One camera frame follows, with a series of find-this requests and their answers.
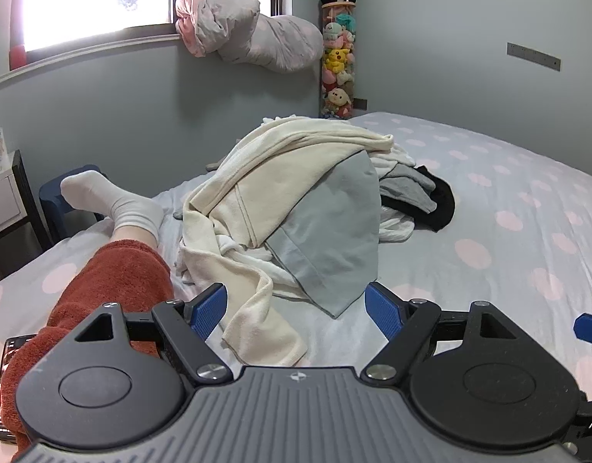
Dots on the white ribbed garment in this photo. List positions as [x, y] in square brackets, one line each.
[397, 224]

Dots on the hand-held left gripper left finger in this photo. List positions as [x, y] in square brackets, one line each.
[210, 307]

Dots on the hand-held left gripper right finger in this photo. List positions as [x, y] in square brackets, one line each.
[382, 311]

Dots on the polka dot bed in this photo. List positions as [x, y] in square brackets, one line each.
[493, 260]

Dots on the cream turtleneck sweater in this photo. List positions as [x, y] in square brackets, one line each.
[276, 169]

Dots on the blue stool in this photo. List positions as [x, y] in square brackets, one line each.
[59, 212]

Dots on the window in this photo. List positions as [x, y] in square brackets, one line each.
[83, 5]

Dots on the grey garment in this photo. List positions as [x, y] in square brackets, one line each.
[406, 188]

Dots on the clear tube of plush toys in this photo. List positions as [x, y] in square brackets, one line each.
[337, 58]

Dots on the grey wall strip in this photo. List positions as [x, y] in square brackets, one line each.
[534, 56]

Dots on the black smartphone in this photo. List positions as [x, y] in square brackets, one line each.
[9, 347]

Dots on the black garment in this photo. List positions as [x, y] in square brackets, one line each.
[443, 207]

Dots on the person's leg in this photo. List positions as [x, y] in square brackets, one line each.
[132, 236]

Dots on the small beige cloth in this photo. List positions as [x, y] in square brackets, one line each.
[213, 166]

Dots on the white sock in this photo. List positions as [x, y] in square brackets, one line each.
[117, 202]

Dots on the dark wall outlet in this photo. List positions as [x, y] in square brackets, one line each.
[361, 104]

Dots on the light grey-blue garment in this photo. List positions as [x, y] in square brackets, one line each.
[334, 231]

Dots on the red fleece pants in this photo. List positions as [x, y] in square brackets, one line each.
[108, 284]

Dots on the white crumpled garment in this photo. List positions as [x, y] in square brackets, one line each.
[214, 255]

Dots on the white black nightstand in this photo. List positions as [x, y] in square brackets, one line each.
[1, 197]

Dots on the rolled pink grey duvet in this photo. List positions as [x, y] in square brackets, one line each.
[267, 33]

